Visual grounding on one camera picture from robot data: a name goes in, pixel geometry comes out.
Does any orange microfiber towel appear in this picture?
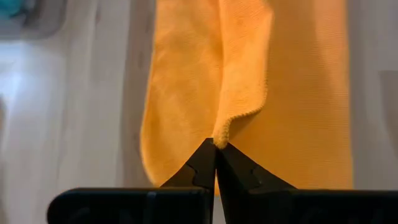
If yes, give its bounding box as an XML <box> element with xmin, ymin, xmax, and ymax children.
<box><xmin>139</xmin><ymin>0</ymin><xmax>354</xmax><ymax>195</ymax></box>

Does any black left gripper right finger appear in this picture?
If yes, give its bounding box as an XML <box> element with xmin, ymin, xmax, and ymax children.
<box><xmin>216</xmin><ymin>142</ymin><xmax>398</xmax><ymax>224</ymax></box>

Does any teal microfiber towel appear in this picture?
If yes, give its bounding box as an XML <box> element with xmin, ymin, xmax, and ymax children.
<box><xmin>0</xmin><ymin>0</ymin><xmax>24</xmax><ymax>18</ymax></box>

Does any clear plastic bin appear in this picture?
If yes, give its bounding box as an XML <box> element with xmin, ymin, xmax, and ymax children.
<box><xmin>0</xmin><ymin>0</ymin><xmax>68</xmax><ymax>40</ymax></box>

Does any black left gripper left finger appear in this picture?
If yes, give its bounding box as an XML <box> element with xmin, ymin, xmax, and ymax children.
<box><xmin>46</xmin><ymin>138</ymin><xmax>218</xmax><ymax>224</ymax></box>

